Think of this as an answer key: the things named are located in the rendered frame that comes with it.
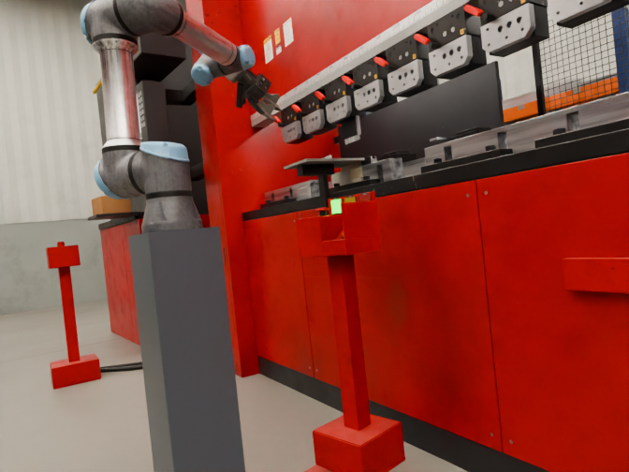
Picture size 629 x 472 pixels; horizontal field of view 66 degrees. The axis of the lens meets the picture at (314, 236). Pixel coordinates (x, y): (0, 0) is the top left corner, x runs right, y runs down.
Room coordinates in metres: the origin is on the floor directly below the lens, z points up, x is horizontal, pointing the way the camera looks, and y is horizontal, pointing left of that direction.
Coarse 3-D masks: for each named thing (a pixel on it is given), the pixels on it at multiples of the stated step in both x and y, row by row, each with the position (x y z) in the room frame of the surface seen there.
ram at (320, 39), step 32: (256, 0) 2.49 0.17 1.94; (288, 0) 2.23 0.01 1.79; (320, 0) 2.01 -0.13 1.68; (352, 0) 1.83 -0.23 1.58; (384, 0) 1.69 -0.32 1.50; (416, 0) 1.56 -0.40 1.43; (256, 32) 2.53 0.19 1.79; (320, 32) 2.03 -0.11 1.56; (352, 32) 1.85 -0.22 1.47; (416, 32) 1.57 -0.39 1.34; (256, 64) 2.56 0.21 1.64; (288, 64) 2.28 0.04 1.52; (320, 64) 2.05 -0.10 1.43; (352, 64) 1.87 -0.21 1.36
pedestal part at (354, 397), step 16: (336, 256) 1.48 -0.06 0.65; (352, 256) 1.51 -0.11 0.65; (336, 272) 1.49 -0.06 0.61; (352, 272) 1.50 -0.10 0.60; (336, 288) 1.49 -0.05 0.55; (352, 288) 1.50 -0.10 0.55; (336, 304) 1.50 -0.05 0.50; (352, 304) 1.49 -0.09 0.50; (336, 320) 1.50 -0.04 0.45; (352, 320) 1.49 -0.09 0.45; (336, 336) 1.51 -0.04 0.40; (352, 336) 1.48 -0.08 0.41; (352, 352) 1.47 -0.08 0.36; (352, 368) 1.47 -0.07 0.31; (352, 384) 1.47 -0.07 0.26; (352, 400) 1.48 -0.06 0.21; (368, 400) 1.51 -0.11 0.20; (352, 416) 1.48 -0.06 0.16; (368, 416) 1.50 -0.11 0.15
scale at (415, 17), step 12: (444, 0) 1.46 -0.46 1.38; (420, 12) 1.55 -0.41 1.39; (396, 24) 1.64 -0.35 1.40; (408, 24) 1.60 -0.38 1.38; (384, 36) 1.70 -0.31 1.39; (360, 48) 1.82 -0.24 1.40; (372, 48) 1.76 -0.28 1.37; (348, 60) 1.89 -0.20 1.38; (324, 72) 2.03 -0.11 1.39; (300, 84) 2.20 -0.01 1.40; (312, 84) 2.12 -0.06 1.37; (288, 96) 2.30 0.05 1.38; (252, 120) 2.67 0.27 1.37
